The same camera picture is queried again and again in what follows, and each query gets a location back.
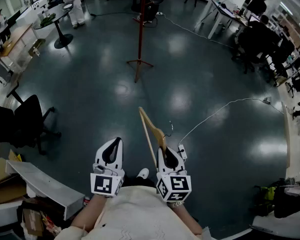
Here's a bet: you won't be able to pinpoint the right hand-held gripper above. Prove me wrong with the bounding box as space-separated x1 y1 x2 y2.
155 145 192 204

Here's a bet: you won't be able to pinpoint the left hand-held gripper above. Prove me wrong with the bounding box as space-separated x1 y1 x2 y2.
90 137 126 199

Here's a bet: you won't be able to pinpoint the wooden hanger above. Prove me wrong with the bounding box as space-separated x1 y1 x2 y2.
138 106 175 171

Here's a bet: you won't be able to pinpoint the person's left forearm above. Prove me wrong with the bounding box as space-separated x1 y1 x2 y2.
70 193 109 233

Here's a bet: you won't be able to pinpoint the person's right forearm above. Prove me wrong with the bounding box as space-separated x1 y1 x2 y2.
168 203 204 236

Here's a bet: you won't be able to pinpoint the white power strip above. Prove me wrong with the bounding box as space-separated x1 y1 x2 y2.
177 144 187 160

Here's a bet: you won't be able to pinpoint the person's white shoe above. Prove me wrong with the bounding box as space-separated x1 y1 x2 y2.
136 167 150 180

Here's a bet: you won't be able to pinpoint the person's black trousers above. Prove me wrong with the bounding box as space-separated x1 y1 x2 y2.
121 175 159 189

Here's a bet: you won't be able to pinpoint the silver wristwatch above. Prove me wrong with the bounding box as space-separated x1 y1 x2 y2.
166 200 186 209

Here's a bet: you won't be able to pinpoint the person's cream knit top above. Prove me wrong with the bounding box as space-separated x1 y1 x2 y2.
53 185 211 240

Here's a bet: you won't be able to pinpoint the grey metal beam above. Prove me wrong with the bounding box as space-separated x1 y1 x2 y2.
5 159 86 221

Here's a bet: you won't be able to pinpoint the black office chair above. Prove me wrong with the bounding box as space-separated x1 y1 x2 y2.
0 94 63 156

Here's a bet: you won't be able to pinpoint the yellow green bag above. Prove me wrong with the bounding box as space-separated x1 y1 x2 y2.
254 184 277 210

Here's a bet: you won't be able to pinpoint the brown cardboard boxes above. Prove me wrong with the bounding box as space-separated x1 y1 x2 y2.
0 150 28 206

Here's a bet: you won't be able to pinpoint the red wooden coat rack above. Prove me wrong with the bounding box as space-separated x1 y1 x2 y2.
126 0 155 84

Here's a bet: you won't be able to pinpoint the black bag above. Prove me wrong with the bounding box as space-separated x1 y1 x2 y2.
273 178 300 219

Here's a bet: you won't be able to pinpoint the light wooden desk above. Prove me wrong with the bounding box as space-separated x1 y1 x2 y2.
0 23 39 73

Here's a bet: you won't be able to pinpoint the white office desk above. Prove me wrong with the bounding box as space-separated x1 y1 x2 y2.
194 0 254 40

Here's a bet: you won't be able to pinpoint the long white power cable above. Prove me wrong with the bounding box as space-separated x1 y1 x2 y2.
177 97 285 146

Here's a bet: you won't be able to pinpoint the thin white floor cable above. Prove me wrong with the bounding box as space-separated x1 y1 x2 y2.
155 11 237 49

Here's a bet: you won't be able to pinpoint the round black pedestal table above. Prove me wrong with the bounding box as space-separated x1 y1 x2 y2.
31 3 75 50

